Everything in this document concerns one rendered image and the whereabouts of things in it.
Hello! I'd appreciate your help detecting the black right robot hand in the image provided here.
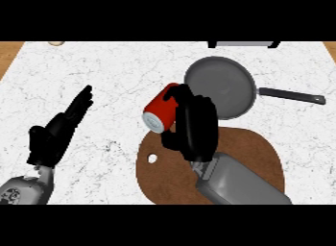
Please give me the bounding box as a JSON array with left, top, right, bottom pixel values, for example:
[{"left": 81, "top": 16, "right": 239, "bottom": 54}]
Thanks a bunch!
[{"left": 161, "top": 84, "right": 221, "bottom": 162}]

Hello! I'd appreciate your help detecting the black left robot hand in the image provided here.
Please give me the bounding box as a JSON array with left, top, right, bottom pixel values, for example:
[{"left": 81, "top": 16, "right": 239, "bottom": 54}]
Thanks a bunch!
[{"left": 25, "top": 85, "right": 94, "bottom": 168}]

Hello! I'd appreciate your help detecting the red can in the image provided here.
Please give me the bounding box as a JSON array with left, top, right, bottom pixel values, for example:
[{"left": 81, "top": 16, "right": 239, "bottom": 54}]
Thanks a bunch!
[{"left": 141, "top": 82, "right": 181, "bottom": 135}]

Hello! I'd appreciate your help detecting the grey frying pan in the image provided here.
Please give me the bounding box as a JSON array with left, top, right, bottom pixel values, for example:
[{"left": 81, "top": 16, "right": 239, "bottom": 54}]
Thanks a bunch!
[{"left": 183, "top": 56, "right": 327, "bottom": 121}]

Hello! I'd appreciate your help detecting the brown wooden cutting board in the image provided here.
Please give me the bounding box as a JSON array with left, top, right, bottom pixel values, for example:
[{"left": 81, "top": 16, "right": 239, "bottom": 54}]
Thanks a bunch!
[{"left": 134, "top": 126, "right": 286, "bottom": 206}]

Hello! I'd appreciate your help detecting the grey appliance with black legs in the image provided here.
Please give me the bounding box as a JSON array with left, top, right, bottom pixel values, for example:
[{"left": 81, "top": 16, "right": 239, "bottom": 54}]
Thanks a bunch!
[{"left": 206, "top": 40, "right": 281, "bottom": 49}]

